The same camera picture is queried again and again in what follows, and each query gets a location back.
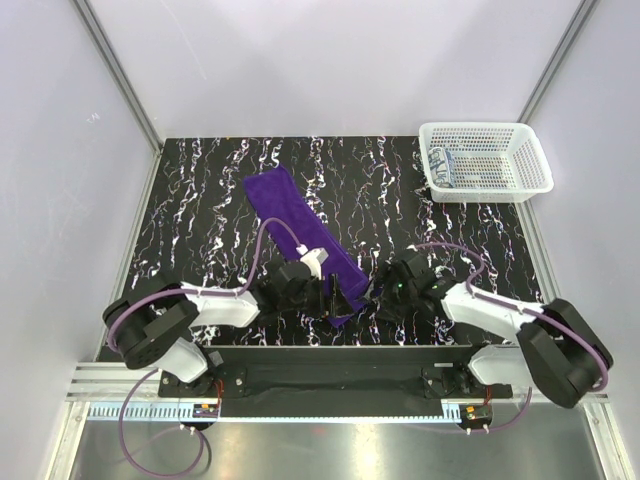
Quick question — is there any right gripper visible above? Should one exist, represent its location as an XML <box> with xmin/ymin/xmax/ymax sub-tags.
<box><xmin>354</xmin><ymin>261</ymin><xmax>417</xmax><ymax>324</ymax></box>

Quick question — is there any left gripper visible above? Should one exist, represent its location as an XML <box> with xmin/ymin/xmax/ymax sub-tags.
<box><xmin>280</xmin><ymin>274</ymin><xmax>353</xmax><ymax>319</ymax></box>

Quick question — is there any purple towel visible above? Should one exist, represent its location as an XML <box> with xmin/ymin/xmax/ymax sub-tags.
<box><xmin>243</xmin><ymin>166</ymin><xmax>369</xmax><ymax>327</ymax></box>

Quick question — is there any blue white patterned towel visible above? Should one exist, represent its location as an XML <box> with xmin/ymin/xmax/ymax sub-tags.
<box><xmin>427</xmin><ymin>147</ymin><xmax>455</xmax><ymax>188</ymax></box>

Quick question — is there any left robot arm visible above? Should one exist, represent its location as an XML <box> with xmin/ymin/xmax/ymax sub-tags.
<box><xmin>102</xmin><ymin>260</ymin><xmax>355</xmax><ymax>396</ymax></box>

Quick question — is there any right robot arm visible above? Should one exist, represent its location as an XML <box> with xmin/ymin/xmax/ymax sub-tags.
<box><xmin>366</xmin><ymin>249</ymin><xmax>614</xmax><ymax>409</ymax></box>

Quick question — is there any black marble pattern mat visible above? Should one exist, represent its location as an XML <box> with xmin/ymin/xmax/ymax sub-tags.
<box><xmin>107</xmin><ymin>135</ymin><xmax>576</xmax><ymax>349</ymax></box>

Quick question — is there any white plastic basket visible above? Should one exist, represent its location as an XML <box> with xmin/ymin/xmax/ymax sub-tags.
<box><xmin>418</xmin><ymin>122</ymin><xmax>554</xmax><ymax>203</ymax></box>

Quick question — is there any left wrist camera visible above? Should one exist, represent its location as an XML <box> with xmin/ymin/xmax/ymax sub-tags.
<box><xmin>296</xmin><ymin>244</ymin><xmax>329</xmax><ymax>279</ymax></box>

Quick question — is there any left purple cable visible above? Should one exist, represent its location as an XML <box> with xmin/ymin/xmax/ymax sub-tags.
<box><xmin>107</xmin><ymin>218</ymin><xmax>309</xmax><ymax>476</ymax></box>

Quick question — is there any purple cable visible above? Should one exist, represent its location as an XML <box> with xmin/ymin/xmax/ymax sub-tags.
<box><xmin>409</xmin><ymin>242</ymin><xmax>614</xmax><ymax>434</ymax></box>
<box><xmin>107</xmin><ymin>218</ymin><xmax>309</xmax><ymax>476</ymax></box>

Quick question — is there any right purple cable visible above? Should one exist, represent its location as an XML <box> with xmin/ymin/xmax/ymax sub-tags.
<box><xmin>409</xmin><ymin>242</ymin><xmax>614</xmax><ymax>434</ymax></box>

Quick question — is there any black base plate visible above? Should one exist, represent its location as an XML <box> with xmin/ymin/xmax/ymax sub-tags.
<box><xmin>159</xmin><ymin>346</ymin><xmax>512</xmax><ymax>399</ymax></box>

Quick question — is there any aluminium frame rail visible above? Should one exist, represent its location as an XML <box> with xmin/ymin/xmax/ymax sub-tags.
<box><xmin>64</xmin><ymin>362</ymin><xmax>611</xmax><ymax>401</ymax></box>

